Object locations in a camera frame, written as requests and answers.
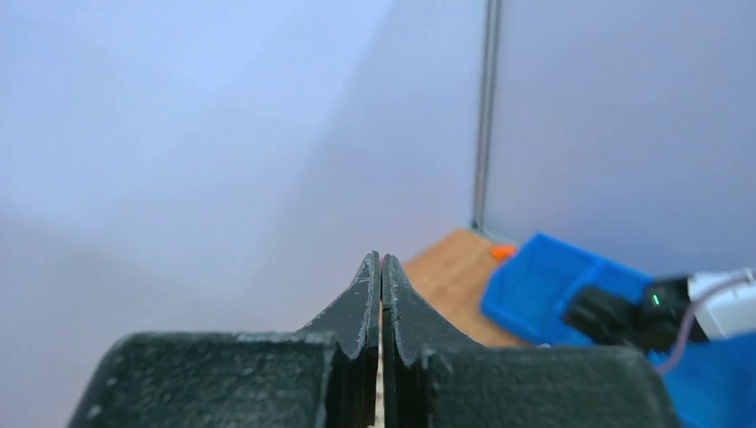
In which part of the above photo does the right aluminium frame post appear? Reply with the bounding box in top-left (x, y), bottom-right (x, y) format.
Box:
top-left (471, 0), bottom-right (503, 234)

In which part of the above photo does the blue plastic bin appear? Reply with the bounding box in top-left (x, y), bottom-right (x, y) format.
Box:
top-left (480, 234), bottom-right (755, 427)

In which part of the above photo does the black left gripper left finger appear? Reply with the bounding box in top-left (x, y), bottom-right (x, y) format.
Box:
top-left (70, 252), bottom-right (381, 427)

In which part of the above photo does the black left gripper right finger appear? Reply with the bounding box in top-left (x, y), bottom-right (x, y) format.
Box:
top-left (382, 255), bottom-right (680, 427)

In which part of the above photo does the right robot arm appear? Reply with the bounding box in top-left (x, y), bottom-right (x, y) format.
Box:
top-left (562, 268), bottom-right (755, 353)

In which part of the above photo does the small orange object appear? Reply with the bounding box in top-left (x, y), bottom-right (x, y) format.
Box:
top-left (489, 244), bottom-right (518, 262)

